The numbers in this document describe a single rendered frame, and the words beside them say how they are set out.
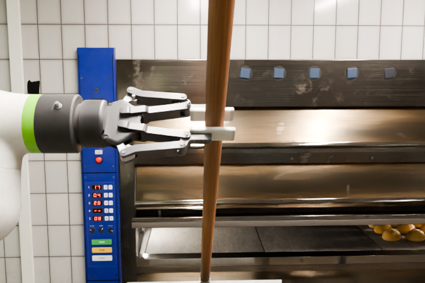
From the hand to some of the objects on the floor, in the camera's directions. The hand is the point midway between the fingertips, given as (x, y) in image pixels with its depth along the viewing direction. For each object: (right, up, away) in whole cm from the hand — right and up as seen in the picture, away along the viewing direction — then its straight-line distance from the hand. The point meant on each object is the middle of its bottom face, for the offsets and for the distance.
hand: (212, 123), depth 67 cm
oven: (+43, -168, +241) cm, 297 cm away
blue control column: (-54, -169, +236) cm, 295 cm away
